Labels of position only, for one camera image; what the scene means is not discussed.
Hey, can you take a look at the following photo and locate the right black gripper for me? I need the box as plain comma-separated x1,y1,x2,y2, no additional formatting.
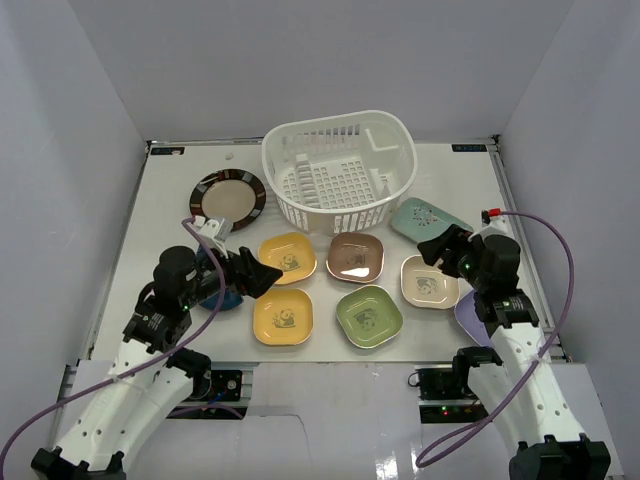
417,224,489,291

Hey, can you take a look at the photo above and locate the dark blue leaf plate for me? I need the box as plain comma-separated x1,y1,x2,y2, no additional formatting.
196,246,244,312

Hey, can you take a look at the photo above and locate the teal floral plate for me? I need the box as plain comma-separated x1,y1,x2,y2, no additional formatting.
390,197,474,244

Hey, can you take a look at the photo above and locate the cream panda plate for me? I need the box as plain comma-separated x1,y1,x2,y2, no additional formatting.
400,255,460,310

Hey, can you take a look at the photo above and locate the yellow panda plate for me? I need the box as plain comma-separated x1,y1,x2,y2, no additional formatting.
253,289,313,347
258,232,317,286

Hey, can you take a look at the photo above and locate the lavender plate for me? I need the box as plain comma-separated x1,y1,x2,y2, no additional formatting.
454,291,493,347

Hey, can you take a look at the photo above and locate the round dark striped plate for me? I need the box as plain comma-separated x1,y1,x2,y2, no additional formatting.
189,168,267,232

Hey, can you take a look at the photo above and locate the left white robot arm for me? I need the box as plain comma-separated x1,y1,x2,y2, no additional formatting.
31,246,283,479

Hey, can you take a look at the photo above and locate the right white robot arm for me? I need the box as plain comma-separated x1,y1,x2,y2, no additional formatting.
418,225,611,479

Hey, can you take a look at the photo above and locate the white plastic dish bin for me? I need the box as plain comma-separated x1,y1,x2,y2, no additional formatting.
261,110,418,236

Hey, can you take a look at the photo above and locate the brown square plate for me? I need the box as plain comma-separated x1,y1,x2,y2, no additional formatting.
326,232,384,284

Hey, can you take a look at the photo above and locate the green panda plate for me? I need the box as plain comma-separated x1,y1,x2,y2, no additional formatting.
336,285,404,349

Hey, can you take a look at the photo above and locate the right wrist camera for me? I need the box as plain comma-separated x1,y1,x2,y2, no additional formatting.
478,208,509,237

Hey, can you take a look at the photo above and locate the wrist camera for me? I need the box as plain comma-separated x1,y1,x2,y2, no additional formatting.
478,208,509,237
193,215,233,248

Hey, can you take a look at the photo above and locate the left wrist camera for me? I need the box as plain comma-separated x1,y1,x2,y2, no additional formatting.
193,215,233,248

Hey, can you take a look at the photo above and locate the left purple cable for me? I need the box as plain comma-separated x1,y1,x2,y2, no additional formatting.
0,216,246,471

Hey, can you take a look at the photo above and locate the purple cable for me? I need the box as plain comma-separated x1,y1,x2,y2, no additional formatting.
414,209,576,469
0,216,246,471

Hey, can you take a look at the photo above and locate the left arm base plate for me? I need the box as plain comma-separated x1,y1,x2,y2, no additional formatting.
169,370,247,420

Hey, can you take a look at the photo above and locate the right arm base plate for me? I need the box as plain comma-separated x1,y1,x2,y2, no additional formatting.
407,364,488,425

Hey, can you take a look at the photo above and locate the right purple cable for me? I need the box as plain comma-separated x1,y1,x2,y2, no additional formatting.
414,209,576,469

